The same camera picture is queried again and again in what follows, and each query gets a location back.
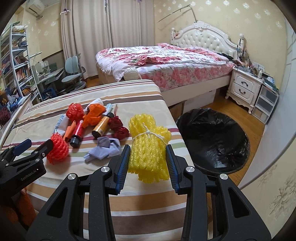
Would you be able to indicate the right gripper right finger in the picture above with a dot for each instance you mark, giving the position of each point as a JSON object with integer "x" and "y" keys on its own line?
{"x": 233, "y": 216}

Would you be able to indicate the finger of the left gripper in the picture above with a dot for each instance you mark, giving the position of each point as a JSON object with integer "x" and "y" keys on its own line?
{"x": 39, "y": 153}
{"x": 23, "y": 146}

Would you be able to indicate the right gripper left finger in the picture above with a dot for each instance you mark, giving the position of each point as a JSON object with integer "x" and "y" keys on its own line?
{"x": 61, "y": 218}

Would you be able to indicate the light blue powder sachet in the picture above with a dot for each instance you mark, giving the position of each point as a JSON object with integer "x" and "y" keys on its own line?
{"x": 61, "y": 125}

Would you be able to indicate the orange paper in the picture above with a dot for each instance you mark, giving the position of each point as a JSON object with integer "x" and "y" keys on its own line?
{"x": 69, "y": 132}

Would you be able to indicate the yellow foam net bundle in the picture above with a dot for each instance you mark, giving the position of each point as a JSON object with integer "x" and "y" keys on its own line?
{"x": 148, "y": 153}

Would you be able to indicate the black lined trash bin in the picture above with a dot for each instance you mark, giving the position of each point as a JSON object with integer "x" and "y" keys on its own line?
{"x": 216, "y": 143}

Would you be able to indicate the red cylinder bottle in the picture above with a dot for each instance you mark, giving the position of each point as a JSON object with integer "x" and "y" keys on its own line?
{"x": 77, "y": 135}

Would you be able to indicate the red crumpled plastic bag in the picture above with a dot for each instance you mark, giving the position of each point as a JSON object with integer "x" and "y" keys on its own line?
{"x": 75, "y": 112}

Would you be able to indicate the orange crumpled wrapper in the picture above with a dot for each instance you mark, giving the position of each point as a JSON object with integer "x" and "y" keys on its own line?
{"x": 94, "y": 115}

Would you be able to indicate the gold brown bottle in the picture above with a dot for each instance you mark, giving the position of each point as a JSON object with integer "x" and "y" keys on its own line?
{"x": 102, "y": 126}

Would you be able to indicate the grey study desk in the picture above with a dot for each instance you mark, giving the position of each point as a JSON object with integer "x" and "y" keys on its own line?
{"x": 46, "y": 83}

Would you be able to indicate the white crumpled tissue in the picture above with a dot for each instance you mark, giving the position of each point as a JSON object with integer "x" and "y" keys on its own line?
{"x": 96, "y": 101}

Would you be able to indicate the dark red foam net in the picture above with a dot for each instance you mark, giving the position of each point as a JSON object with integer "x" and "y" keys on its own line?
{"x": 119, "y": 131}

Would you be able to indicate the white bookshelf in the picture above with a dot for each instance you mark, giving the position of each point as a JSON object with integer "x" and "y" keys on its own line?
{"x": 16, "y": 69}

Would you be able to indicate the grey blue desk chair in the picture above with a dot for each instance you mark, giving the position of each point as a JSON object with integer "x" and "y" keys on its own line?
{"x": 75, "y": 71}

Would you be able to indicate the plastic drawer unit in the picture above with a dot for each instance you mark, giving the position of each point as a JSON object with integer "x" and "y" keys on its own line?
{"x": 265, "y": 103}

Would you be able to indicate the white nightstand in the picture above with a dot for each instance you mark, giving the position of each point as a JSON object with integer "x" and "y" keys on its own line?
{"x": 244, "y": 88}

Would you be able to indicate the beige curtains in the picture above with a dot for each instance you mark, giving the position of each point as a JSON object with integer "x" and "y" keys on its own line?
{"x": 88, "y": 27}

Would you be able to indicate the white air conditioner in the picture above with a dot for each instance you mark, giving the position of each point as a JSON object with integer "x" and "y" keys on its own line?
{"x": 34, "y": 7}

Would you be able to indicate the floral quilt bed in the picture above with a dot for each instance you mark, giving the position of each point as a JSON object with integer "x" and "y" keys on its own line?
{"x": 180, "y": 73}

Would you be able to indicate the white tufted headboard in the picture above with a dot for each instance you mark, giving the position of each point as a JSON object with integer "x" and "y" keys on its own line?
{"x": 201, "y": 34}

